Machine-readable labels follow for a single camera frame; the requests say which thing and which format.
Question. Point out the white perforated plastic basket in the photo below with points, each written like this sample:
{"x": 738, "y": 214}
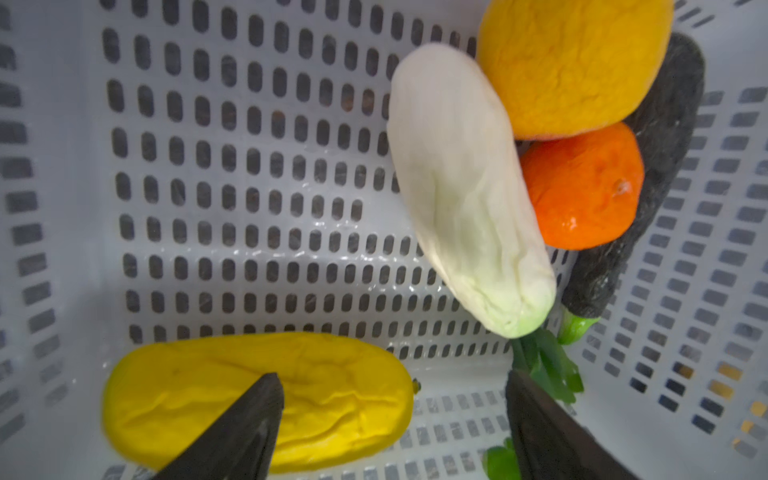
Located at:
{"x": 182, "y": 169}

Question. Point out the orange tangerine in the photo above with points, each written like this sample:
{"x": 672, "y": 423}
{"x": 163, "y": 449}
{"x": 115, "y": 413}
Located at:
{"x": 585, "y": 189}

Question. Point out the yellow peach with red spot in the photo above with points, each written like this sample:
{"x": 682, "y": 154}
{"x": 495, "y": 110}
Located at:
{"x": 563, "y": 68}

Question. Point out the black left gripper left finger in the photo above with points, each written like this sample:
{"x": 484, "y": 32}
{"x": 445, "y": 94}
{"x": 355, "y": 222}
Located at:
{"x": 240, "y": 443}

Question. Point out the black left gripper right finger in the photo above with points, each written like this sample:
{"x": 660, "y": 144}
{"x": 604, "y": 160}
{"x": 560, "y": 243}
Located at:
{"x": 548, "y": 443}

